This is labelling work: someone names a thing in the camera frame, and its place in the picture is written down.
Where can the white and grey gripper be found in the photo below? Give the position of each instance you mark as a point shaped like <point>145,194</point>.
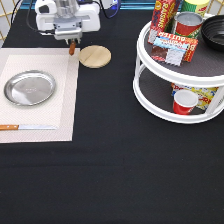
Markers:
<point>68,25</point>

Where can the fork with orange wooden handle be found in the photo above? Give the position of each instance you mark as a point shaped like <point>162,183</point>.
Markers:
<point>72,48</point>

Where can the round silver metal plate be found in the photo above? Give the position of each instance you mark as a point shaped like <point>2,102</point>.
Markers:
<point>29,88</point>

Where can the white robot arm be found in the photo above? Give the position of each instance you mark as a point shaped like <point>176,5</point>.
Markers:
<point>71,5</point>

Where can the round wooden coaster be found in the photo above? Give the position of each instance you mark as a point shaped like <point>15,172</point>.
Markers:
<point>94,56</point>

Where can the beige woven placemat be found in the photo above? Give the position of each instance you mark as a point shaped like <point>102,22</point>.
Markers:
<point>57,111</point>

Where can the red raisins box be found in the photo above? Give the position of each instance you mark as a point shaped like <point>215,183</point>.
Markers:
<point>162,13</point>

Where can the brown chocolate bar packet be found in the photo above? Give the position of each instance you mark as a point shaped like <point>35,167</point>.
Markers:
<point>166,55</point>

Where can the red tin can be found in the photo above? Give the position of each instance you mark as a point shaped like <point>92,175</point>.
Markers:
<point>187,24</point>

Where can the red butter cookie box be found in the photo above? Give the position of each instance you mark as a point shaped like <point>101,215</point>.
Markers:
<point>180,43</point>

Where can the green yellow canister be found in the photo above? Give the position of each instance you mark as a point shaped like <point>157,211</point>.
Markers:
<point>196,6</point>

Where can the red plastic cup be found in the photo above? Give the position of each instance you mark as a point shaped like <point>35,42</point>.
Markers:
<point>184,102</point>

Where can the white two-tier turntable shelf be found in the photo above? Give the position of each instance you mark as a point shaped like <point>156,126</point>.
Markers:
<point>152,81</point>

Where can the black bowl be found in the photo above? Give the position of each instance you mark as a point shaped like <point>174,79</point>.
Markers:
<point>213,32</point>

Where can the yellow snack box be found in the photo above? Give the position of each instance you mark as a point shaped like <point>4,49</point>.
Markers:
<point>205,95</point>

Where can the knife with wooden handle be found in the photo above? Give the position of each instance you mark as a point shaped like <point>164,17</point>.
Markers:
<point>26,127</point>

